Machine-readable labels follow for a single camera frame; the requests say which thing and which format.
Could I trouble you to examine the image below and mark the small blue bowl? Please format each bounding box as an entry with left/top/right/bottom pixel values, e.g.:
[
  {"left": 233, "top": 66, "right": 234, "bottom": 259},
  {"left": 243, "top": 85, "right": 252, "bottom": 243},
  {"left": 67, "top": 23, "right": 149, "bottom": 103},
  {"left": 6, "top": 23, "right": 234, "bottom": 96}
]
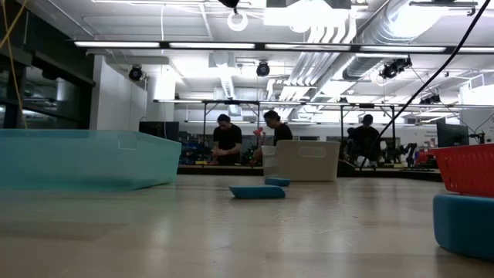
[{"left": 264, "top": 176, "right": 292, "bottom": 188}]

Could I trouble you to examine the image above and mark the blue eraser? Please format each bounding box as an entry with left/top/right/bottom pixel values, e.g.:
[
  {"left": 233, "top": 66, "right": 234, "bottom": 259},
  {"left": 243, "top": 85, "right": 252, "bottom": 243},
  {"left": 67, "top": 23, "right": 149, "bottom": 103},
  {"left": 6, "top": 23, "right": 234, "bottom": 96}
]
[
  {"left": 431, "top": 194, "right": 494, "bottom": 260},
  {"left": 228, "top": 185, "right": 286, "bottom": 200}
]

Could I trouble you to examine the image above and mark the person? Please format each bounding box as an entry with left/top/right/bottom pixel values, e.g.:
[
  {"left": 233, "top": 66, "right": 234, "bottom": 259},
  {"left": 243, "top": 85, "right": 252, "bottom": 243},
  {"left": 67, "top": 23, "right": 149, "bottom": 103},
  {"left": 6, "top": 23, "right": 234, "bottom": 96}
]
[
  {"left": 210, "top": 113, "right": 244, "bottom": 167},
  {"left": 345, "top": 114, "right": 383, "bottom": 168},
  {"left": 252, "top": 110, "right": 294, "bottom": 165}
]

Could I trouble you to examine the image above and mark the grey plastic bin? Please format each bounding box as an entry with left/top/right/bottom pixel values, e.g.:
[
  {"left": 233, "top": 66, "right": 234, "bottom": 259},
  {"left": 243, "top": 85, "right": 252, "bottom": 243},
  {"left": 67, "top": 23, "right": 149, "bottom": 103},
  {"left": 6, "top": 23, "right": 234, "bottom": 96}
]
[{"left": 261, "top": 139, "right": 341, "bottom": 183}]

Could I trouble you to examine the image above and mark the black beam with light strips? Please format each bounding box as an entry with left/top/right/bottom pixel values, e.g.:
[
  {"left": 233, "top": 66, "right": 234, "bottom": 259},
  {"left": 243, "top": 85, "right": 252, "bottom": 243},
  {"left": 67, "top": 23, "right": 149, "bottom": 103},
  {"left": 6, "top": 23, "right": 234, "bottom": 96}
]
[{"left": 73, "top": 39, "right": 494, "bottom": 54}]

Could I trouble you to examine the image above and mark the teal translucent plastic tray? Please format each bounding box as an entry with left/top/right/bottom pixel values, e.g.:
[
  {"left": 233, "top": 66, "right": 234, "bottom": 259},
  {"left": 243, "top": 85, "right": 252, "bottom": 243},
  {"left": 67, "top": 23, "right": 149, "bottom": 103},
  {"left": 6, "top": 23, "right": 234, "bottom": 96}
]
[{"left": 0, "top": 129, "right": 182, "bottom": 192}]

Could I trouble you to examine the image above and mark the black ceiling spotlight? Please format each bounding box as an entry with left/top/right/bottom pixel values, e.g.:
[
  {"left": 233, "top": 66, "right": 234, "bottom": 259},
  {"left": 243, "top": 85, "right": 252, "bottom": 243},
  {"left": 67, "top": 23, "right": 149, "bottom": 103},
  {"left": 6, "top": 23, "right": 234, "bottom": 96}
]
[
  {"left": 379, "top": 56, "right": 413, "bottom": 80},
  {"left": 419, "top": 94, "right": 442, "bottom": 106}
]

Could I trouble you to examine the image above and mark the red background object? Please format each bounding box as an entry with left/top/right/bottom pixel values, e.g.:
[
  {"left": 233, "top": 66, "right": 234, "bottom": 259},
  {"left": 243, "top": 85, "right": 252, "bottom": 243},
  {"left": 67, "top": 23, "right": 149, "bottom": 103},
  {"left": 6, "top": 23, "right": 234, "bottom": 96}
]
[{"left": 414, "top": 150, "right": 439, "bottom": 168}]

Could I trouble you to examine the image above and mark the black monitor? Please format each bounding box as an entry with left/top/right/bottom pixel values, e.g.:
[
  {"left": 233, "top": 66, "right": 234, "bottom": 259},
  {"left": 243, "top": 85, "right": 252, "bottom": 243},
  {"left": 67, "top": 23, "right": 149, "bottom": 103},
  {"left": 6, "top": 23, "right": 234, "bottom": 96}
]
[{"left": 437, "top": 122, "right": 470, "bottom": 148}]

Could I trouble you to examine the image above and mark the red plastic mesh basket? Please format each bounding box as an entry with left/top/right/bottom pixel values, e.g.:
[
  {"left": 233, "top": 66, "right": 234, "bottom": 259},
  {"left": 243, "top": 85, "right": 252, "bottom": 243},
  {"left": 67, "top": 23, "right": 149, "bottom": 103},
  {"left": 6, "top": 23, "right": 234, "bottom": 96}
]
[{"left": 431, "top": 144, "right": 494, "bottom": 198}]

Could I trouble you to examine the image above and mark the black background rig frame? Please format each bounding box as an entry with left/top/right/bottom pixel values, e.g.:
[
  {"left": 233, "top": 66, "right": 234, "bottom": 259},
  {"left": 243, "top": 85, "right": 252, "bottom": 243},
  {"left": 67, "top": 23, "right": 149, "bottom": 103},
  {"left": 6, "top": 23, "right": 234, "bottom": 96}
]
[{"left": 153, "top": 98, "right": 406, "bottom": 155}]

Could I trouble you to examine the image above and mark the black metal table frame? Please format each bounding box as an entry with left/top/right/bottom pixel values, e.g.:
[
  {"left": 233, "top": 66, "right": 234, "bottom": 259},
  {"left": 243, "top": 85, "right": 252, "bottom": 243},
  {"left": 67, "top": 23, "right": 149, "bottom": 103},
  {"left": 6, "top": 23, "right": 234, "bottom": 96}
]
[{"left": 177, "top": 164, "right": 444, "bottom": 182}]

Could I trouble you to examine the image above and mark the white ring light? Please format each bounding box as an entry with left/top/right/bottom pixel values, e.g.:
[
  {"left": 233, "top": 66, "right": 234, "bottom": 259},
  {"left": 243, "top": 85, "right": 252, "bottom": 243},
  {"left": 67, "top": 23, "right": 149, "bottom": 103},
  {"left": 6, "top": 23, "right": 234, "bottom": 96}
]
[{"left": 226, "top": 8, "right": 249, "bottom": 32}]

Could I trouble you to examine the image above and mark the silver ventilation duct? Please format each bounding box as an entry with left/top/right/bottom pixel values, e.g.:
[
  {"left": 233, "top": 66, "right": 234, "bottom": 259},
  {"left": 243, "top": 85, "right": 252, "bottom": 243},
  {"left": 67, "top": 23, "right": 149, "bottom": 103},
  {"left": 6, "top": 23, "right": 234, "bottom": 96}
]
[{"left": 341, "top": 0, "right": 445, "bottom": 81}]

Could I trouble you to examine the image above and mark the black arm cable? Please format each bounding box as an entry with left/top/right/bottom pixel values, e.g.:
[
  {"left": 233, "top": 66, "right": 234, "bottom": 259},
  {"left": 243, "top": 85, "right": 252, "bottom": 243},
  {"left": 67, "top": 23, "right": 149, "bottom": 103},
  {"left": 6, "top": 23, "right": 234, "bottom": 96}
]
[{"left": 358, "top": 0, "right": 492, "bottom": 171}]

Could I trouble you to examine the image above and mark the yellow extension cable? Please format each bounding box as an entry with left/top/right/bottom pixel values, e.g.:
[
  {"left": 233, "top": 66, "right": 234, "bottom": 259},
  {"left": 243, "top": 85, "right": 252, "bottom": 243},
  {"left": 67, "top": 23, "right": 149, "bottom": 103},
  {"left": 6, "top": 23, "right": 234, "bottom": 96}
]
[{"left": 0, "top": 0, "right": 29, "bottom": 130}]

